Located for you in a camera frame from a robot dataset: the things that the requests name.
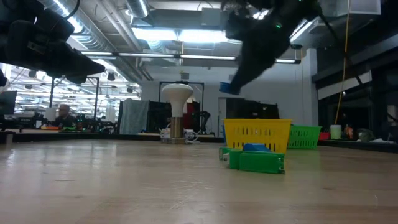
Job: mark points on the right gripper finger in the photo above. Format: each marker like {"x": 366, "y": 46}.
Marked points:
{"x": 255, "y": 68}

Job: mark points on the yellow plastic basket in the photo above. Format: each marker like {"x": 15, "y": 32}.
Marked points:
{"x": 258, "y": 132}

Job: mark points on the green plastic basket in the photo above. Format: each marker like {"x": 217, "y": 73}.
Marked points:
{"x": 306, "y": 137}

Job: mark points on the green stapler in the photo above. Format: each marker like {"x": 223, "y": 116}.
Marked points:
{"x": 261, "y": 163}
{"x": 223, "y": 152}
{"x": 235, "y": 159}

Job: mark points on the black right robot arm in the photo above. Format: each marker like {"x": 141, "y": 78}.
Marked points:
{"x": 298, "y": 6}

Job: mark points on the person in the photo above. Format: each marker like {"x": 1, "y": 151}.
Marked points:
{"x": 63, "y": 112}
{"x": 188, "y": 113}

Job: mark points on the black cabinet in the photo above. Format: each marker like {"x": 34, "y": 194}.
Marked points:
{"x": 248, "y": 109}

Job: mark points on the long LED light bar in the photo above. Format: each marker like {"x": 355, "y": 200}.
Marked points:
{"x": 205, "y": 57}

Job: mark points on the grey ceiling box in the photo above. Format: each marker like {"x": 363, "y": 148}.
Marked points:
{"x": 211, "y": 17}

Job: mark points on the black monitor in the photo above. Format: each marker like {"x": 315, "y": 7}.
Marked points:
{"x": 7, "y": 102}

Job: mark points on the grey hanging cloth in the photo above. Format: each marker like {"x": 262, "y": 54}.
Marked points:
{"x": 133, "y": 115}

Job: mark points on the white brass mushroom lamp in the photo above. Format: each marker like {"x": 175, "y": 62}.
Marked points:
{"x": 177, "y": 93}

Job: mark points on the red box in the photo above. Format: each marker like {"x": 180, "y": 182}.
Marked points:
{"x": 324, "y": 136}

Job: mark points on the white cup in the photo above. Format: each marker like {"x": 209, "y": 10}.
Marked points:
{"x": 335, "y": 132}

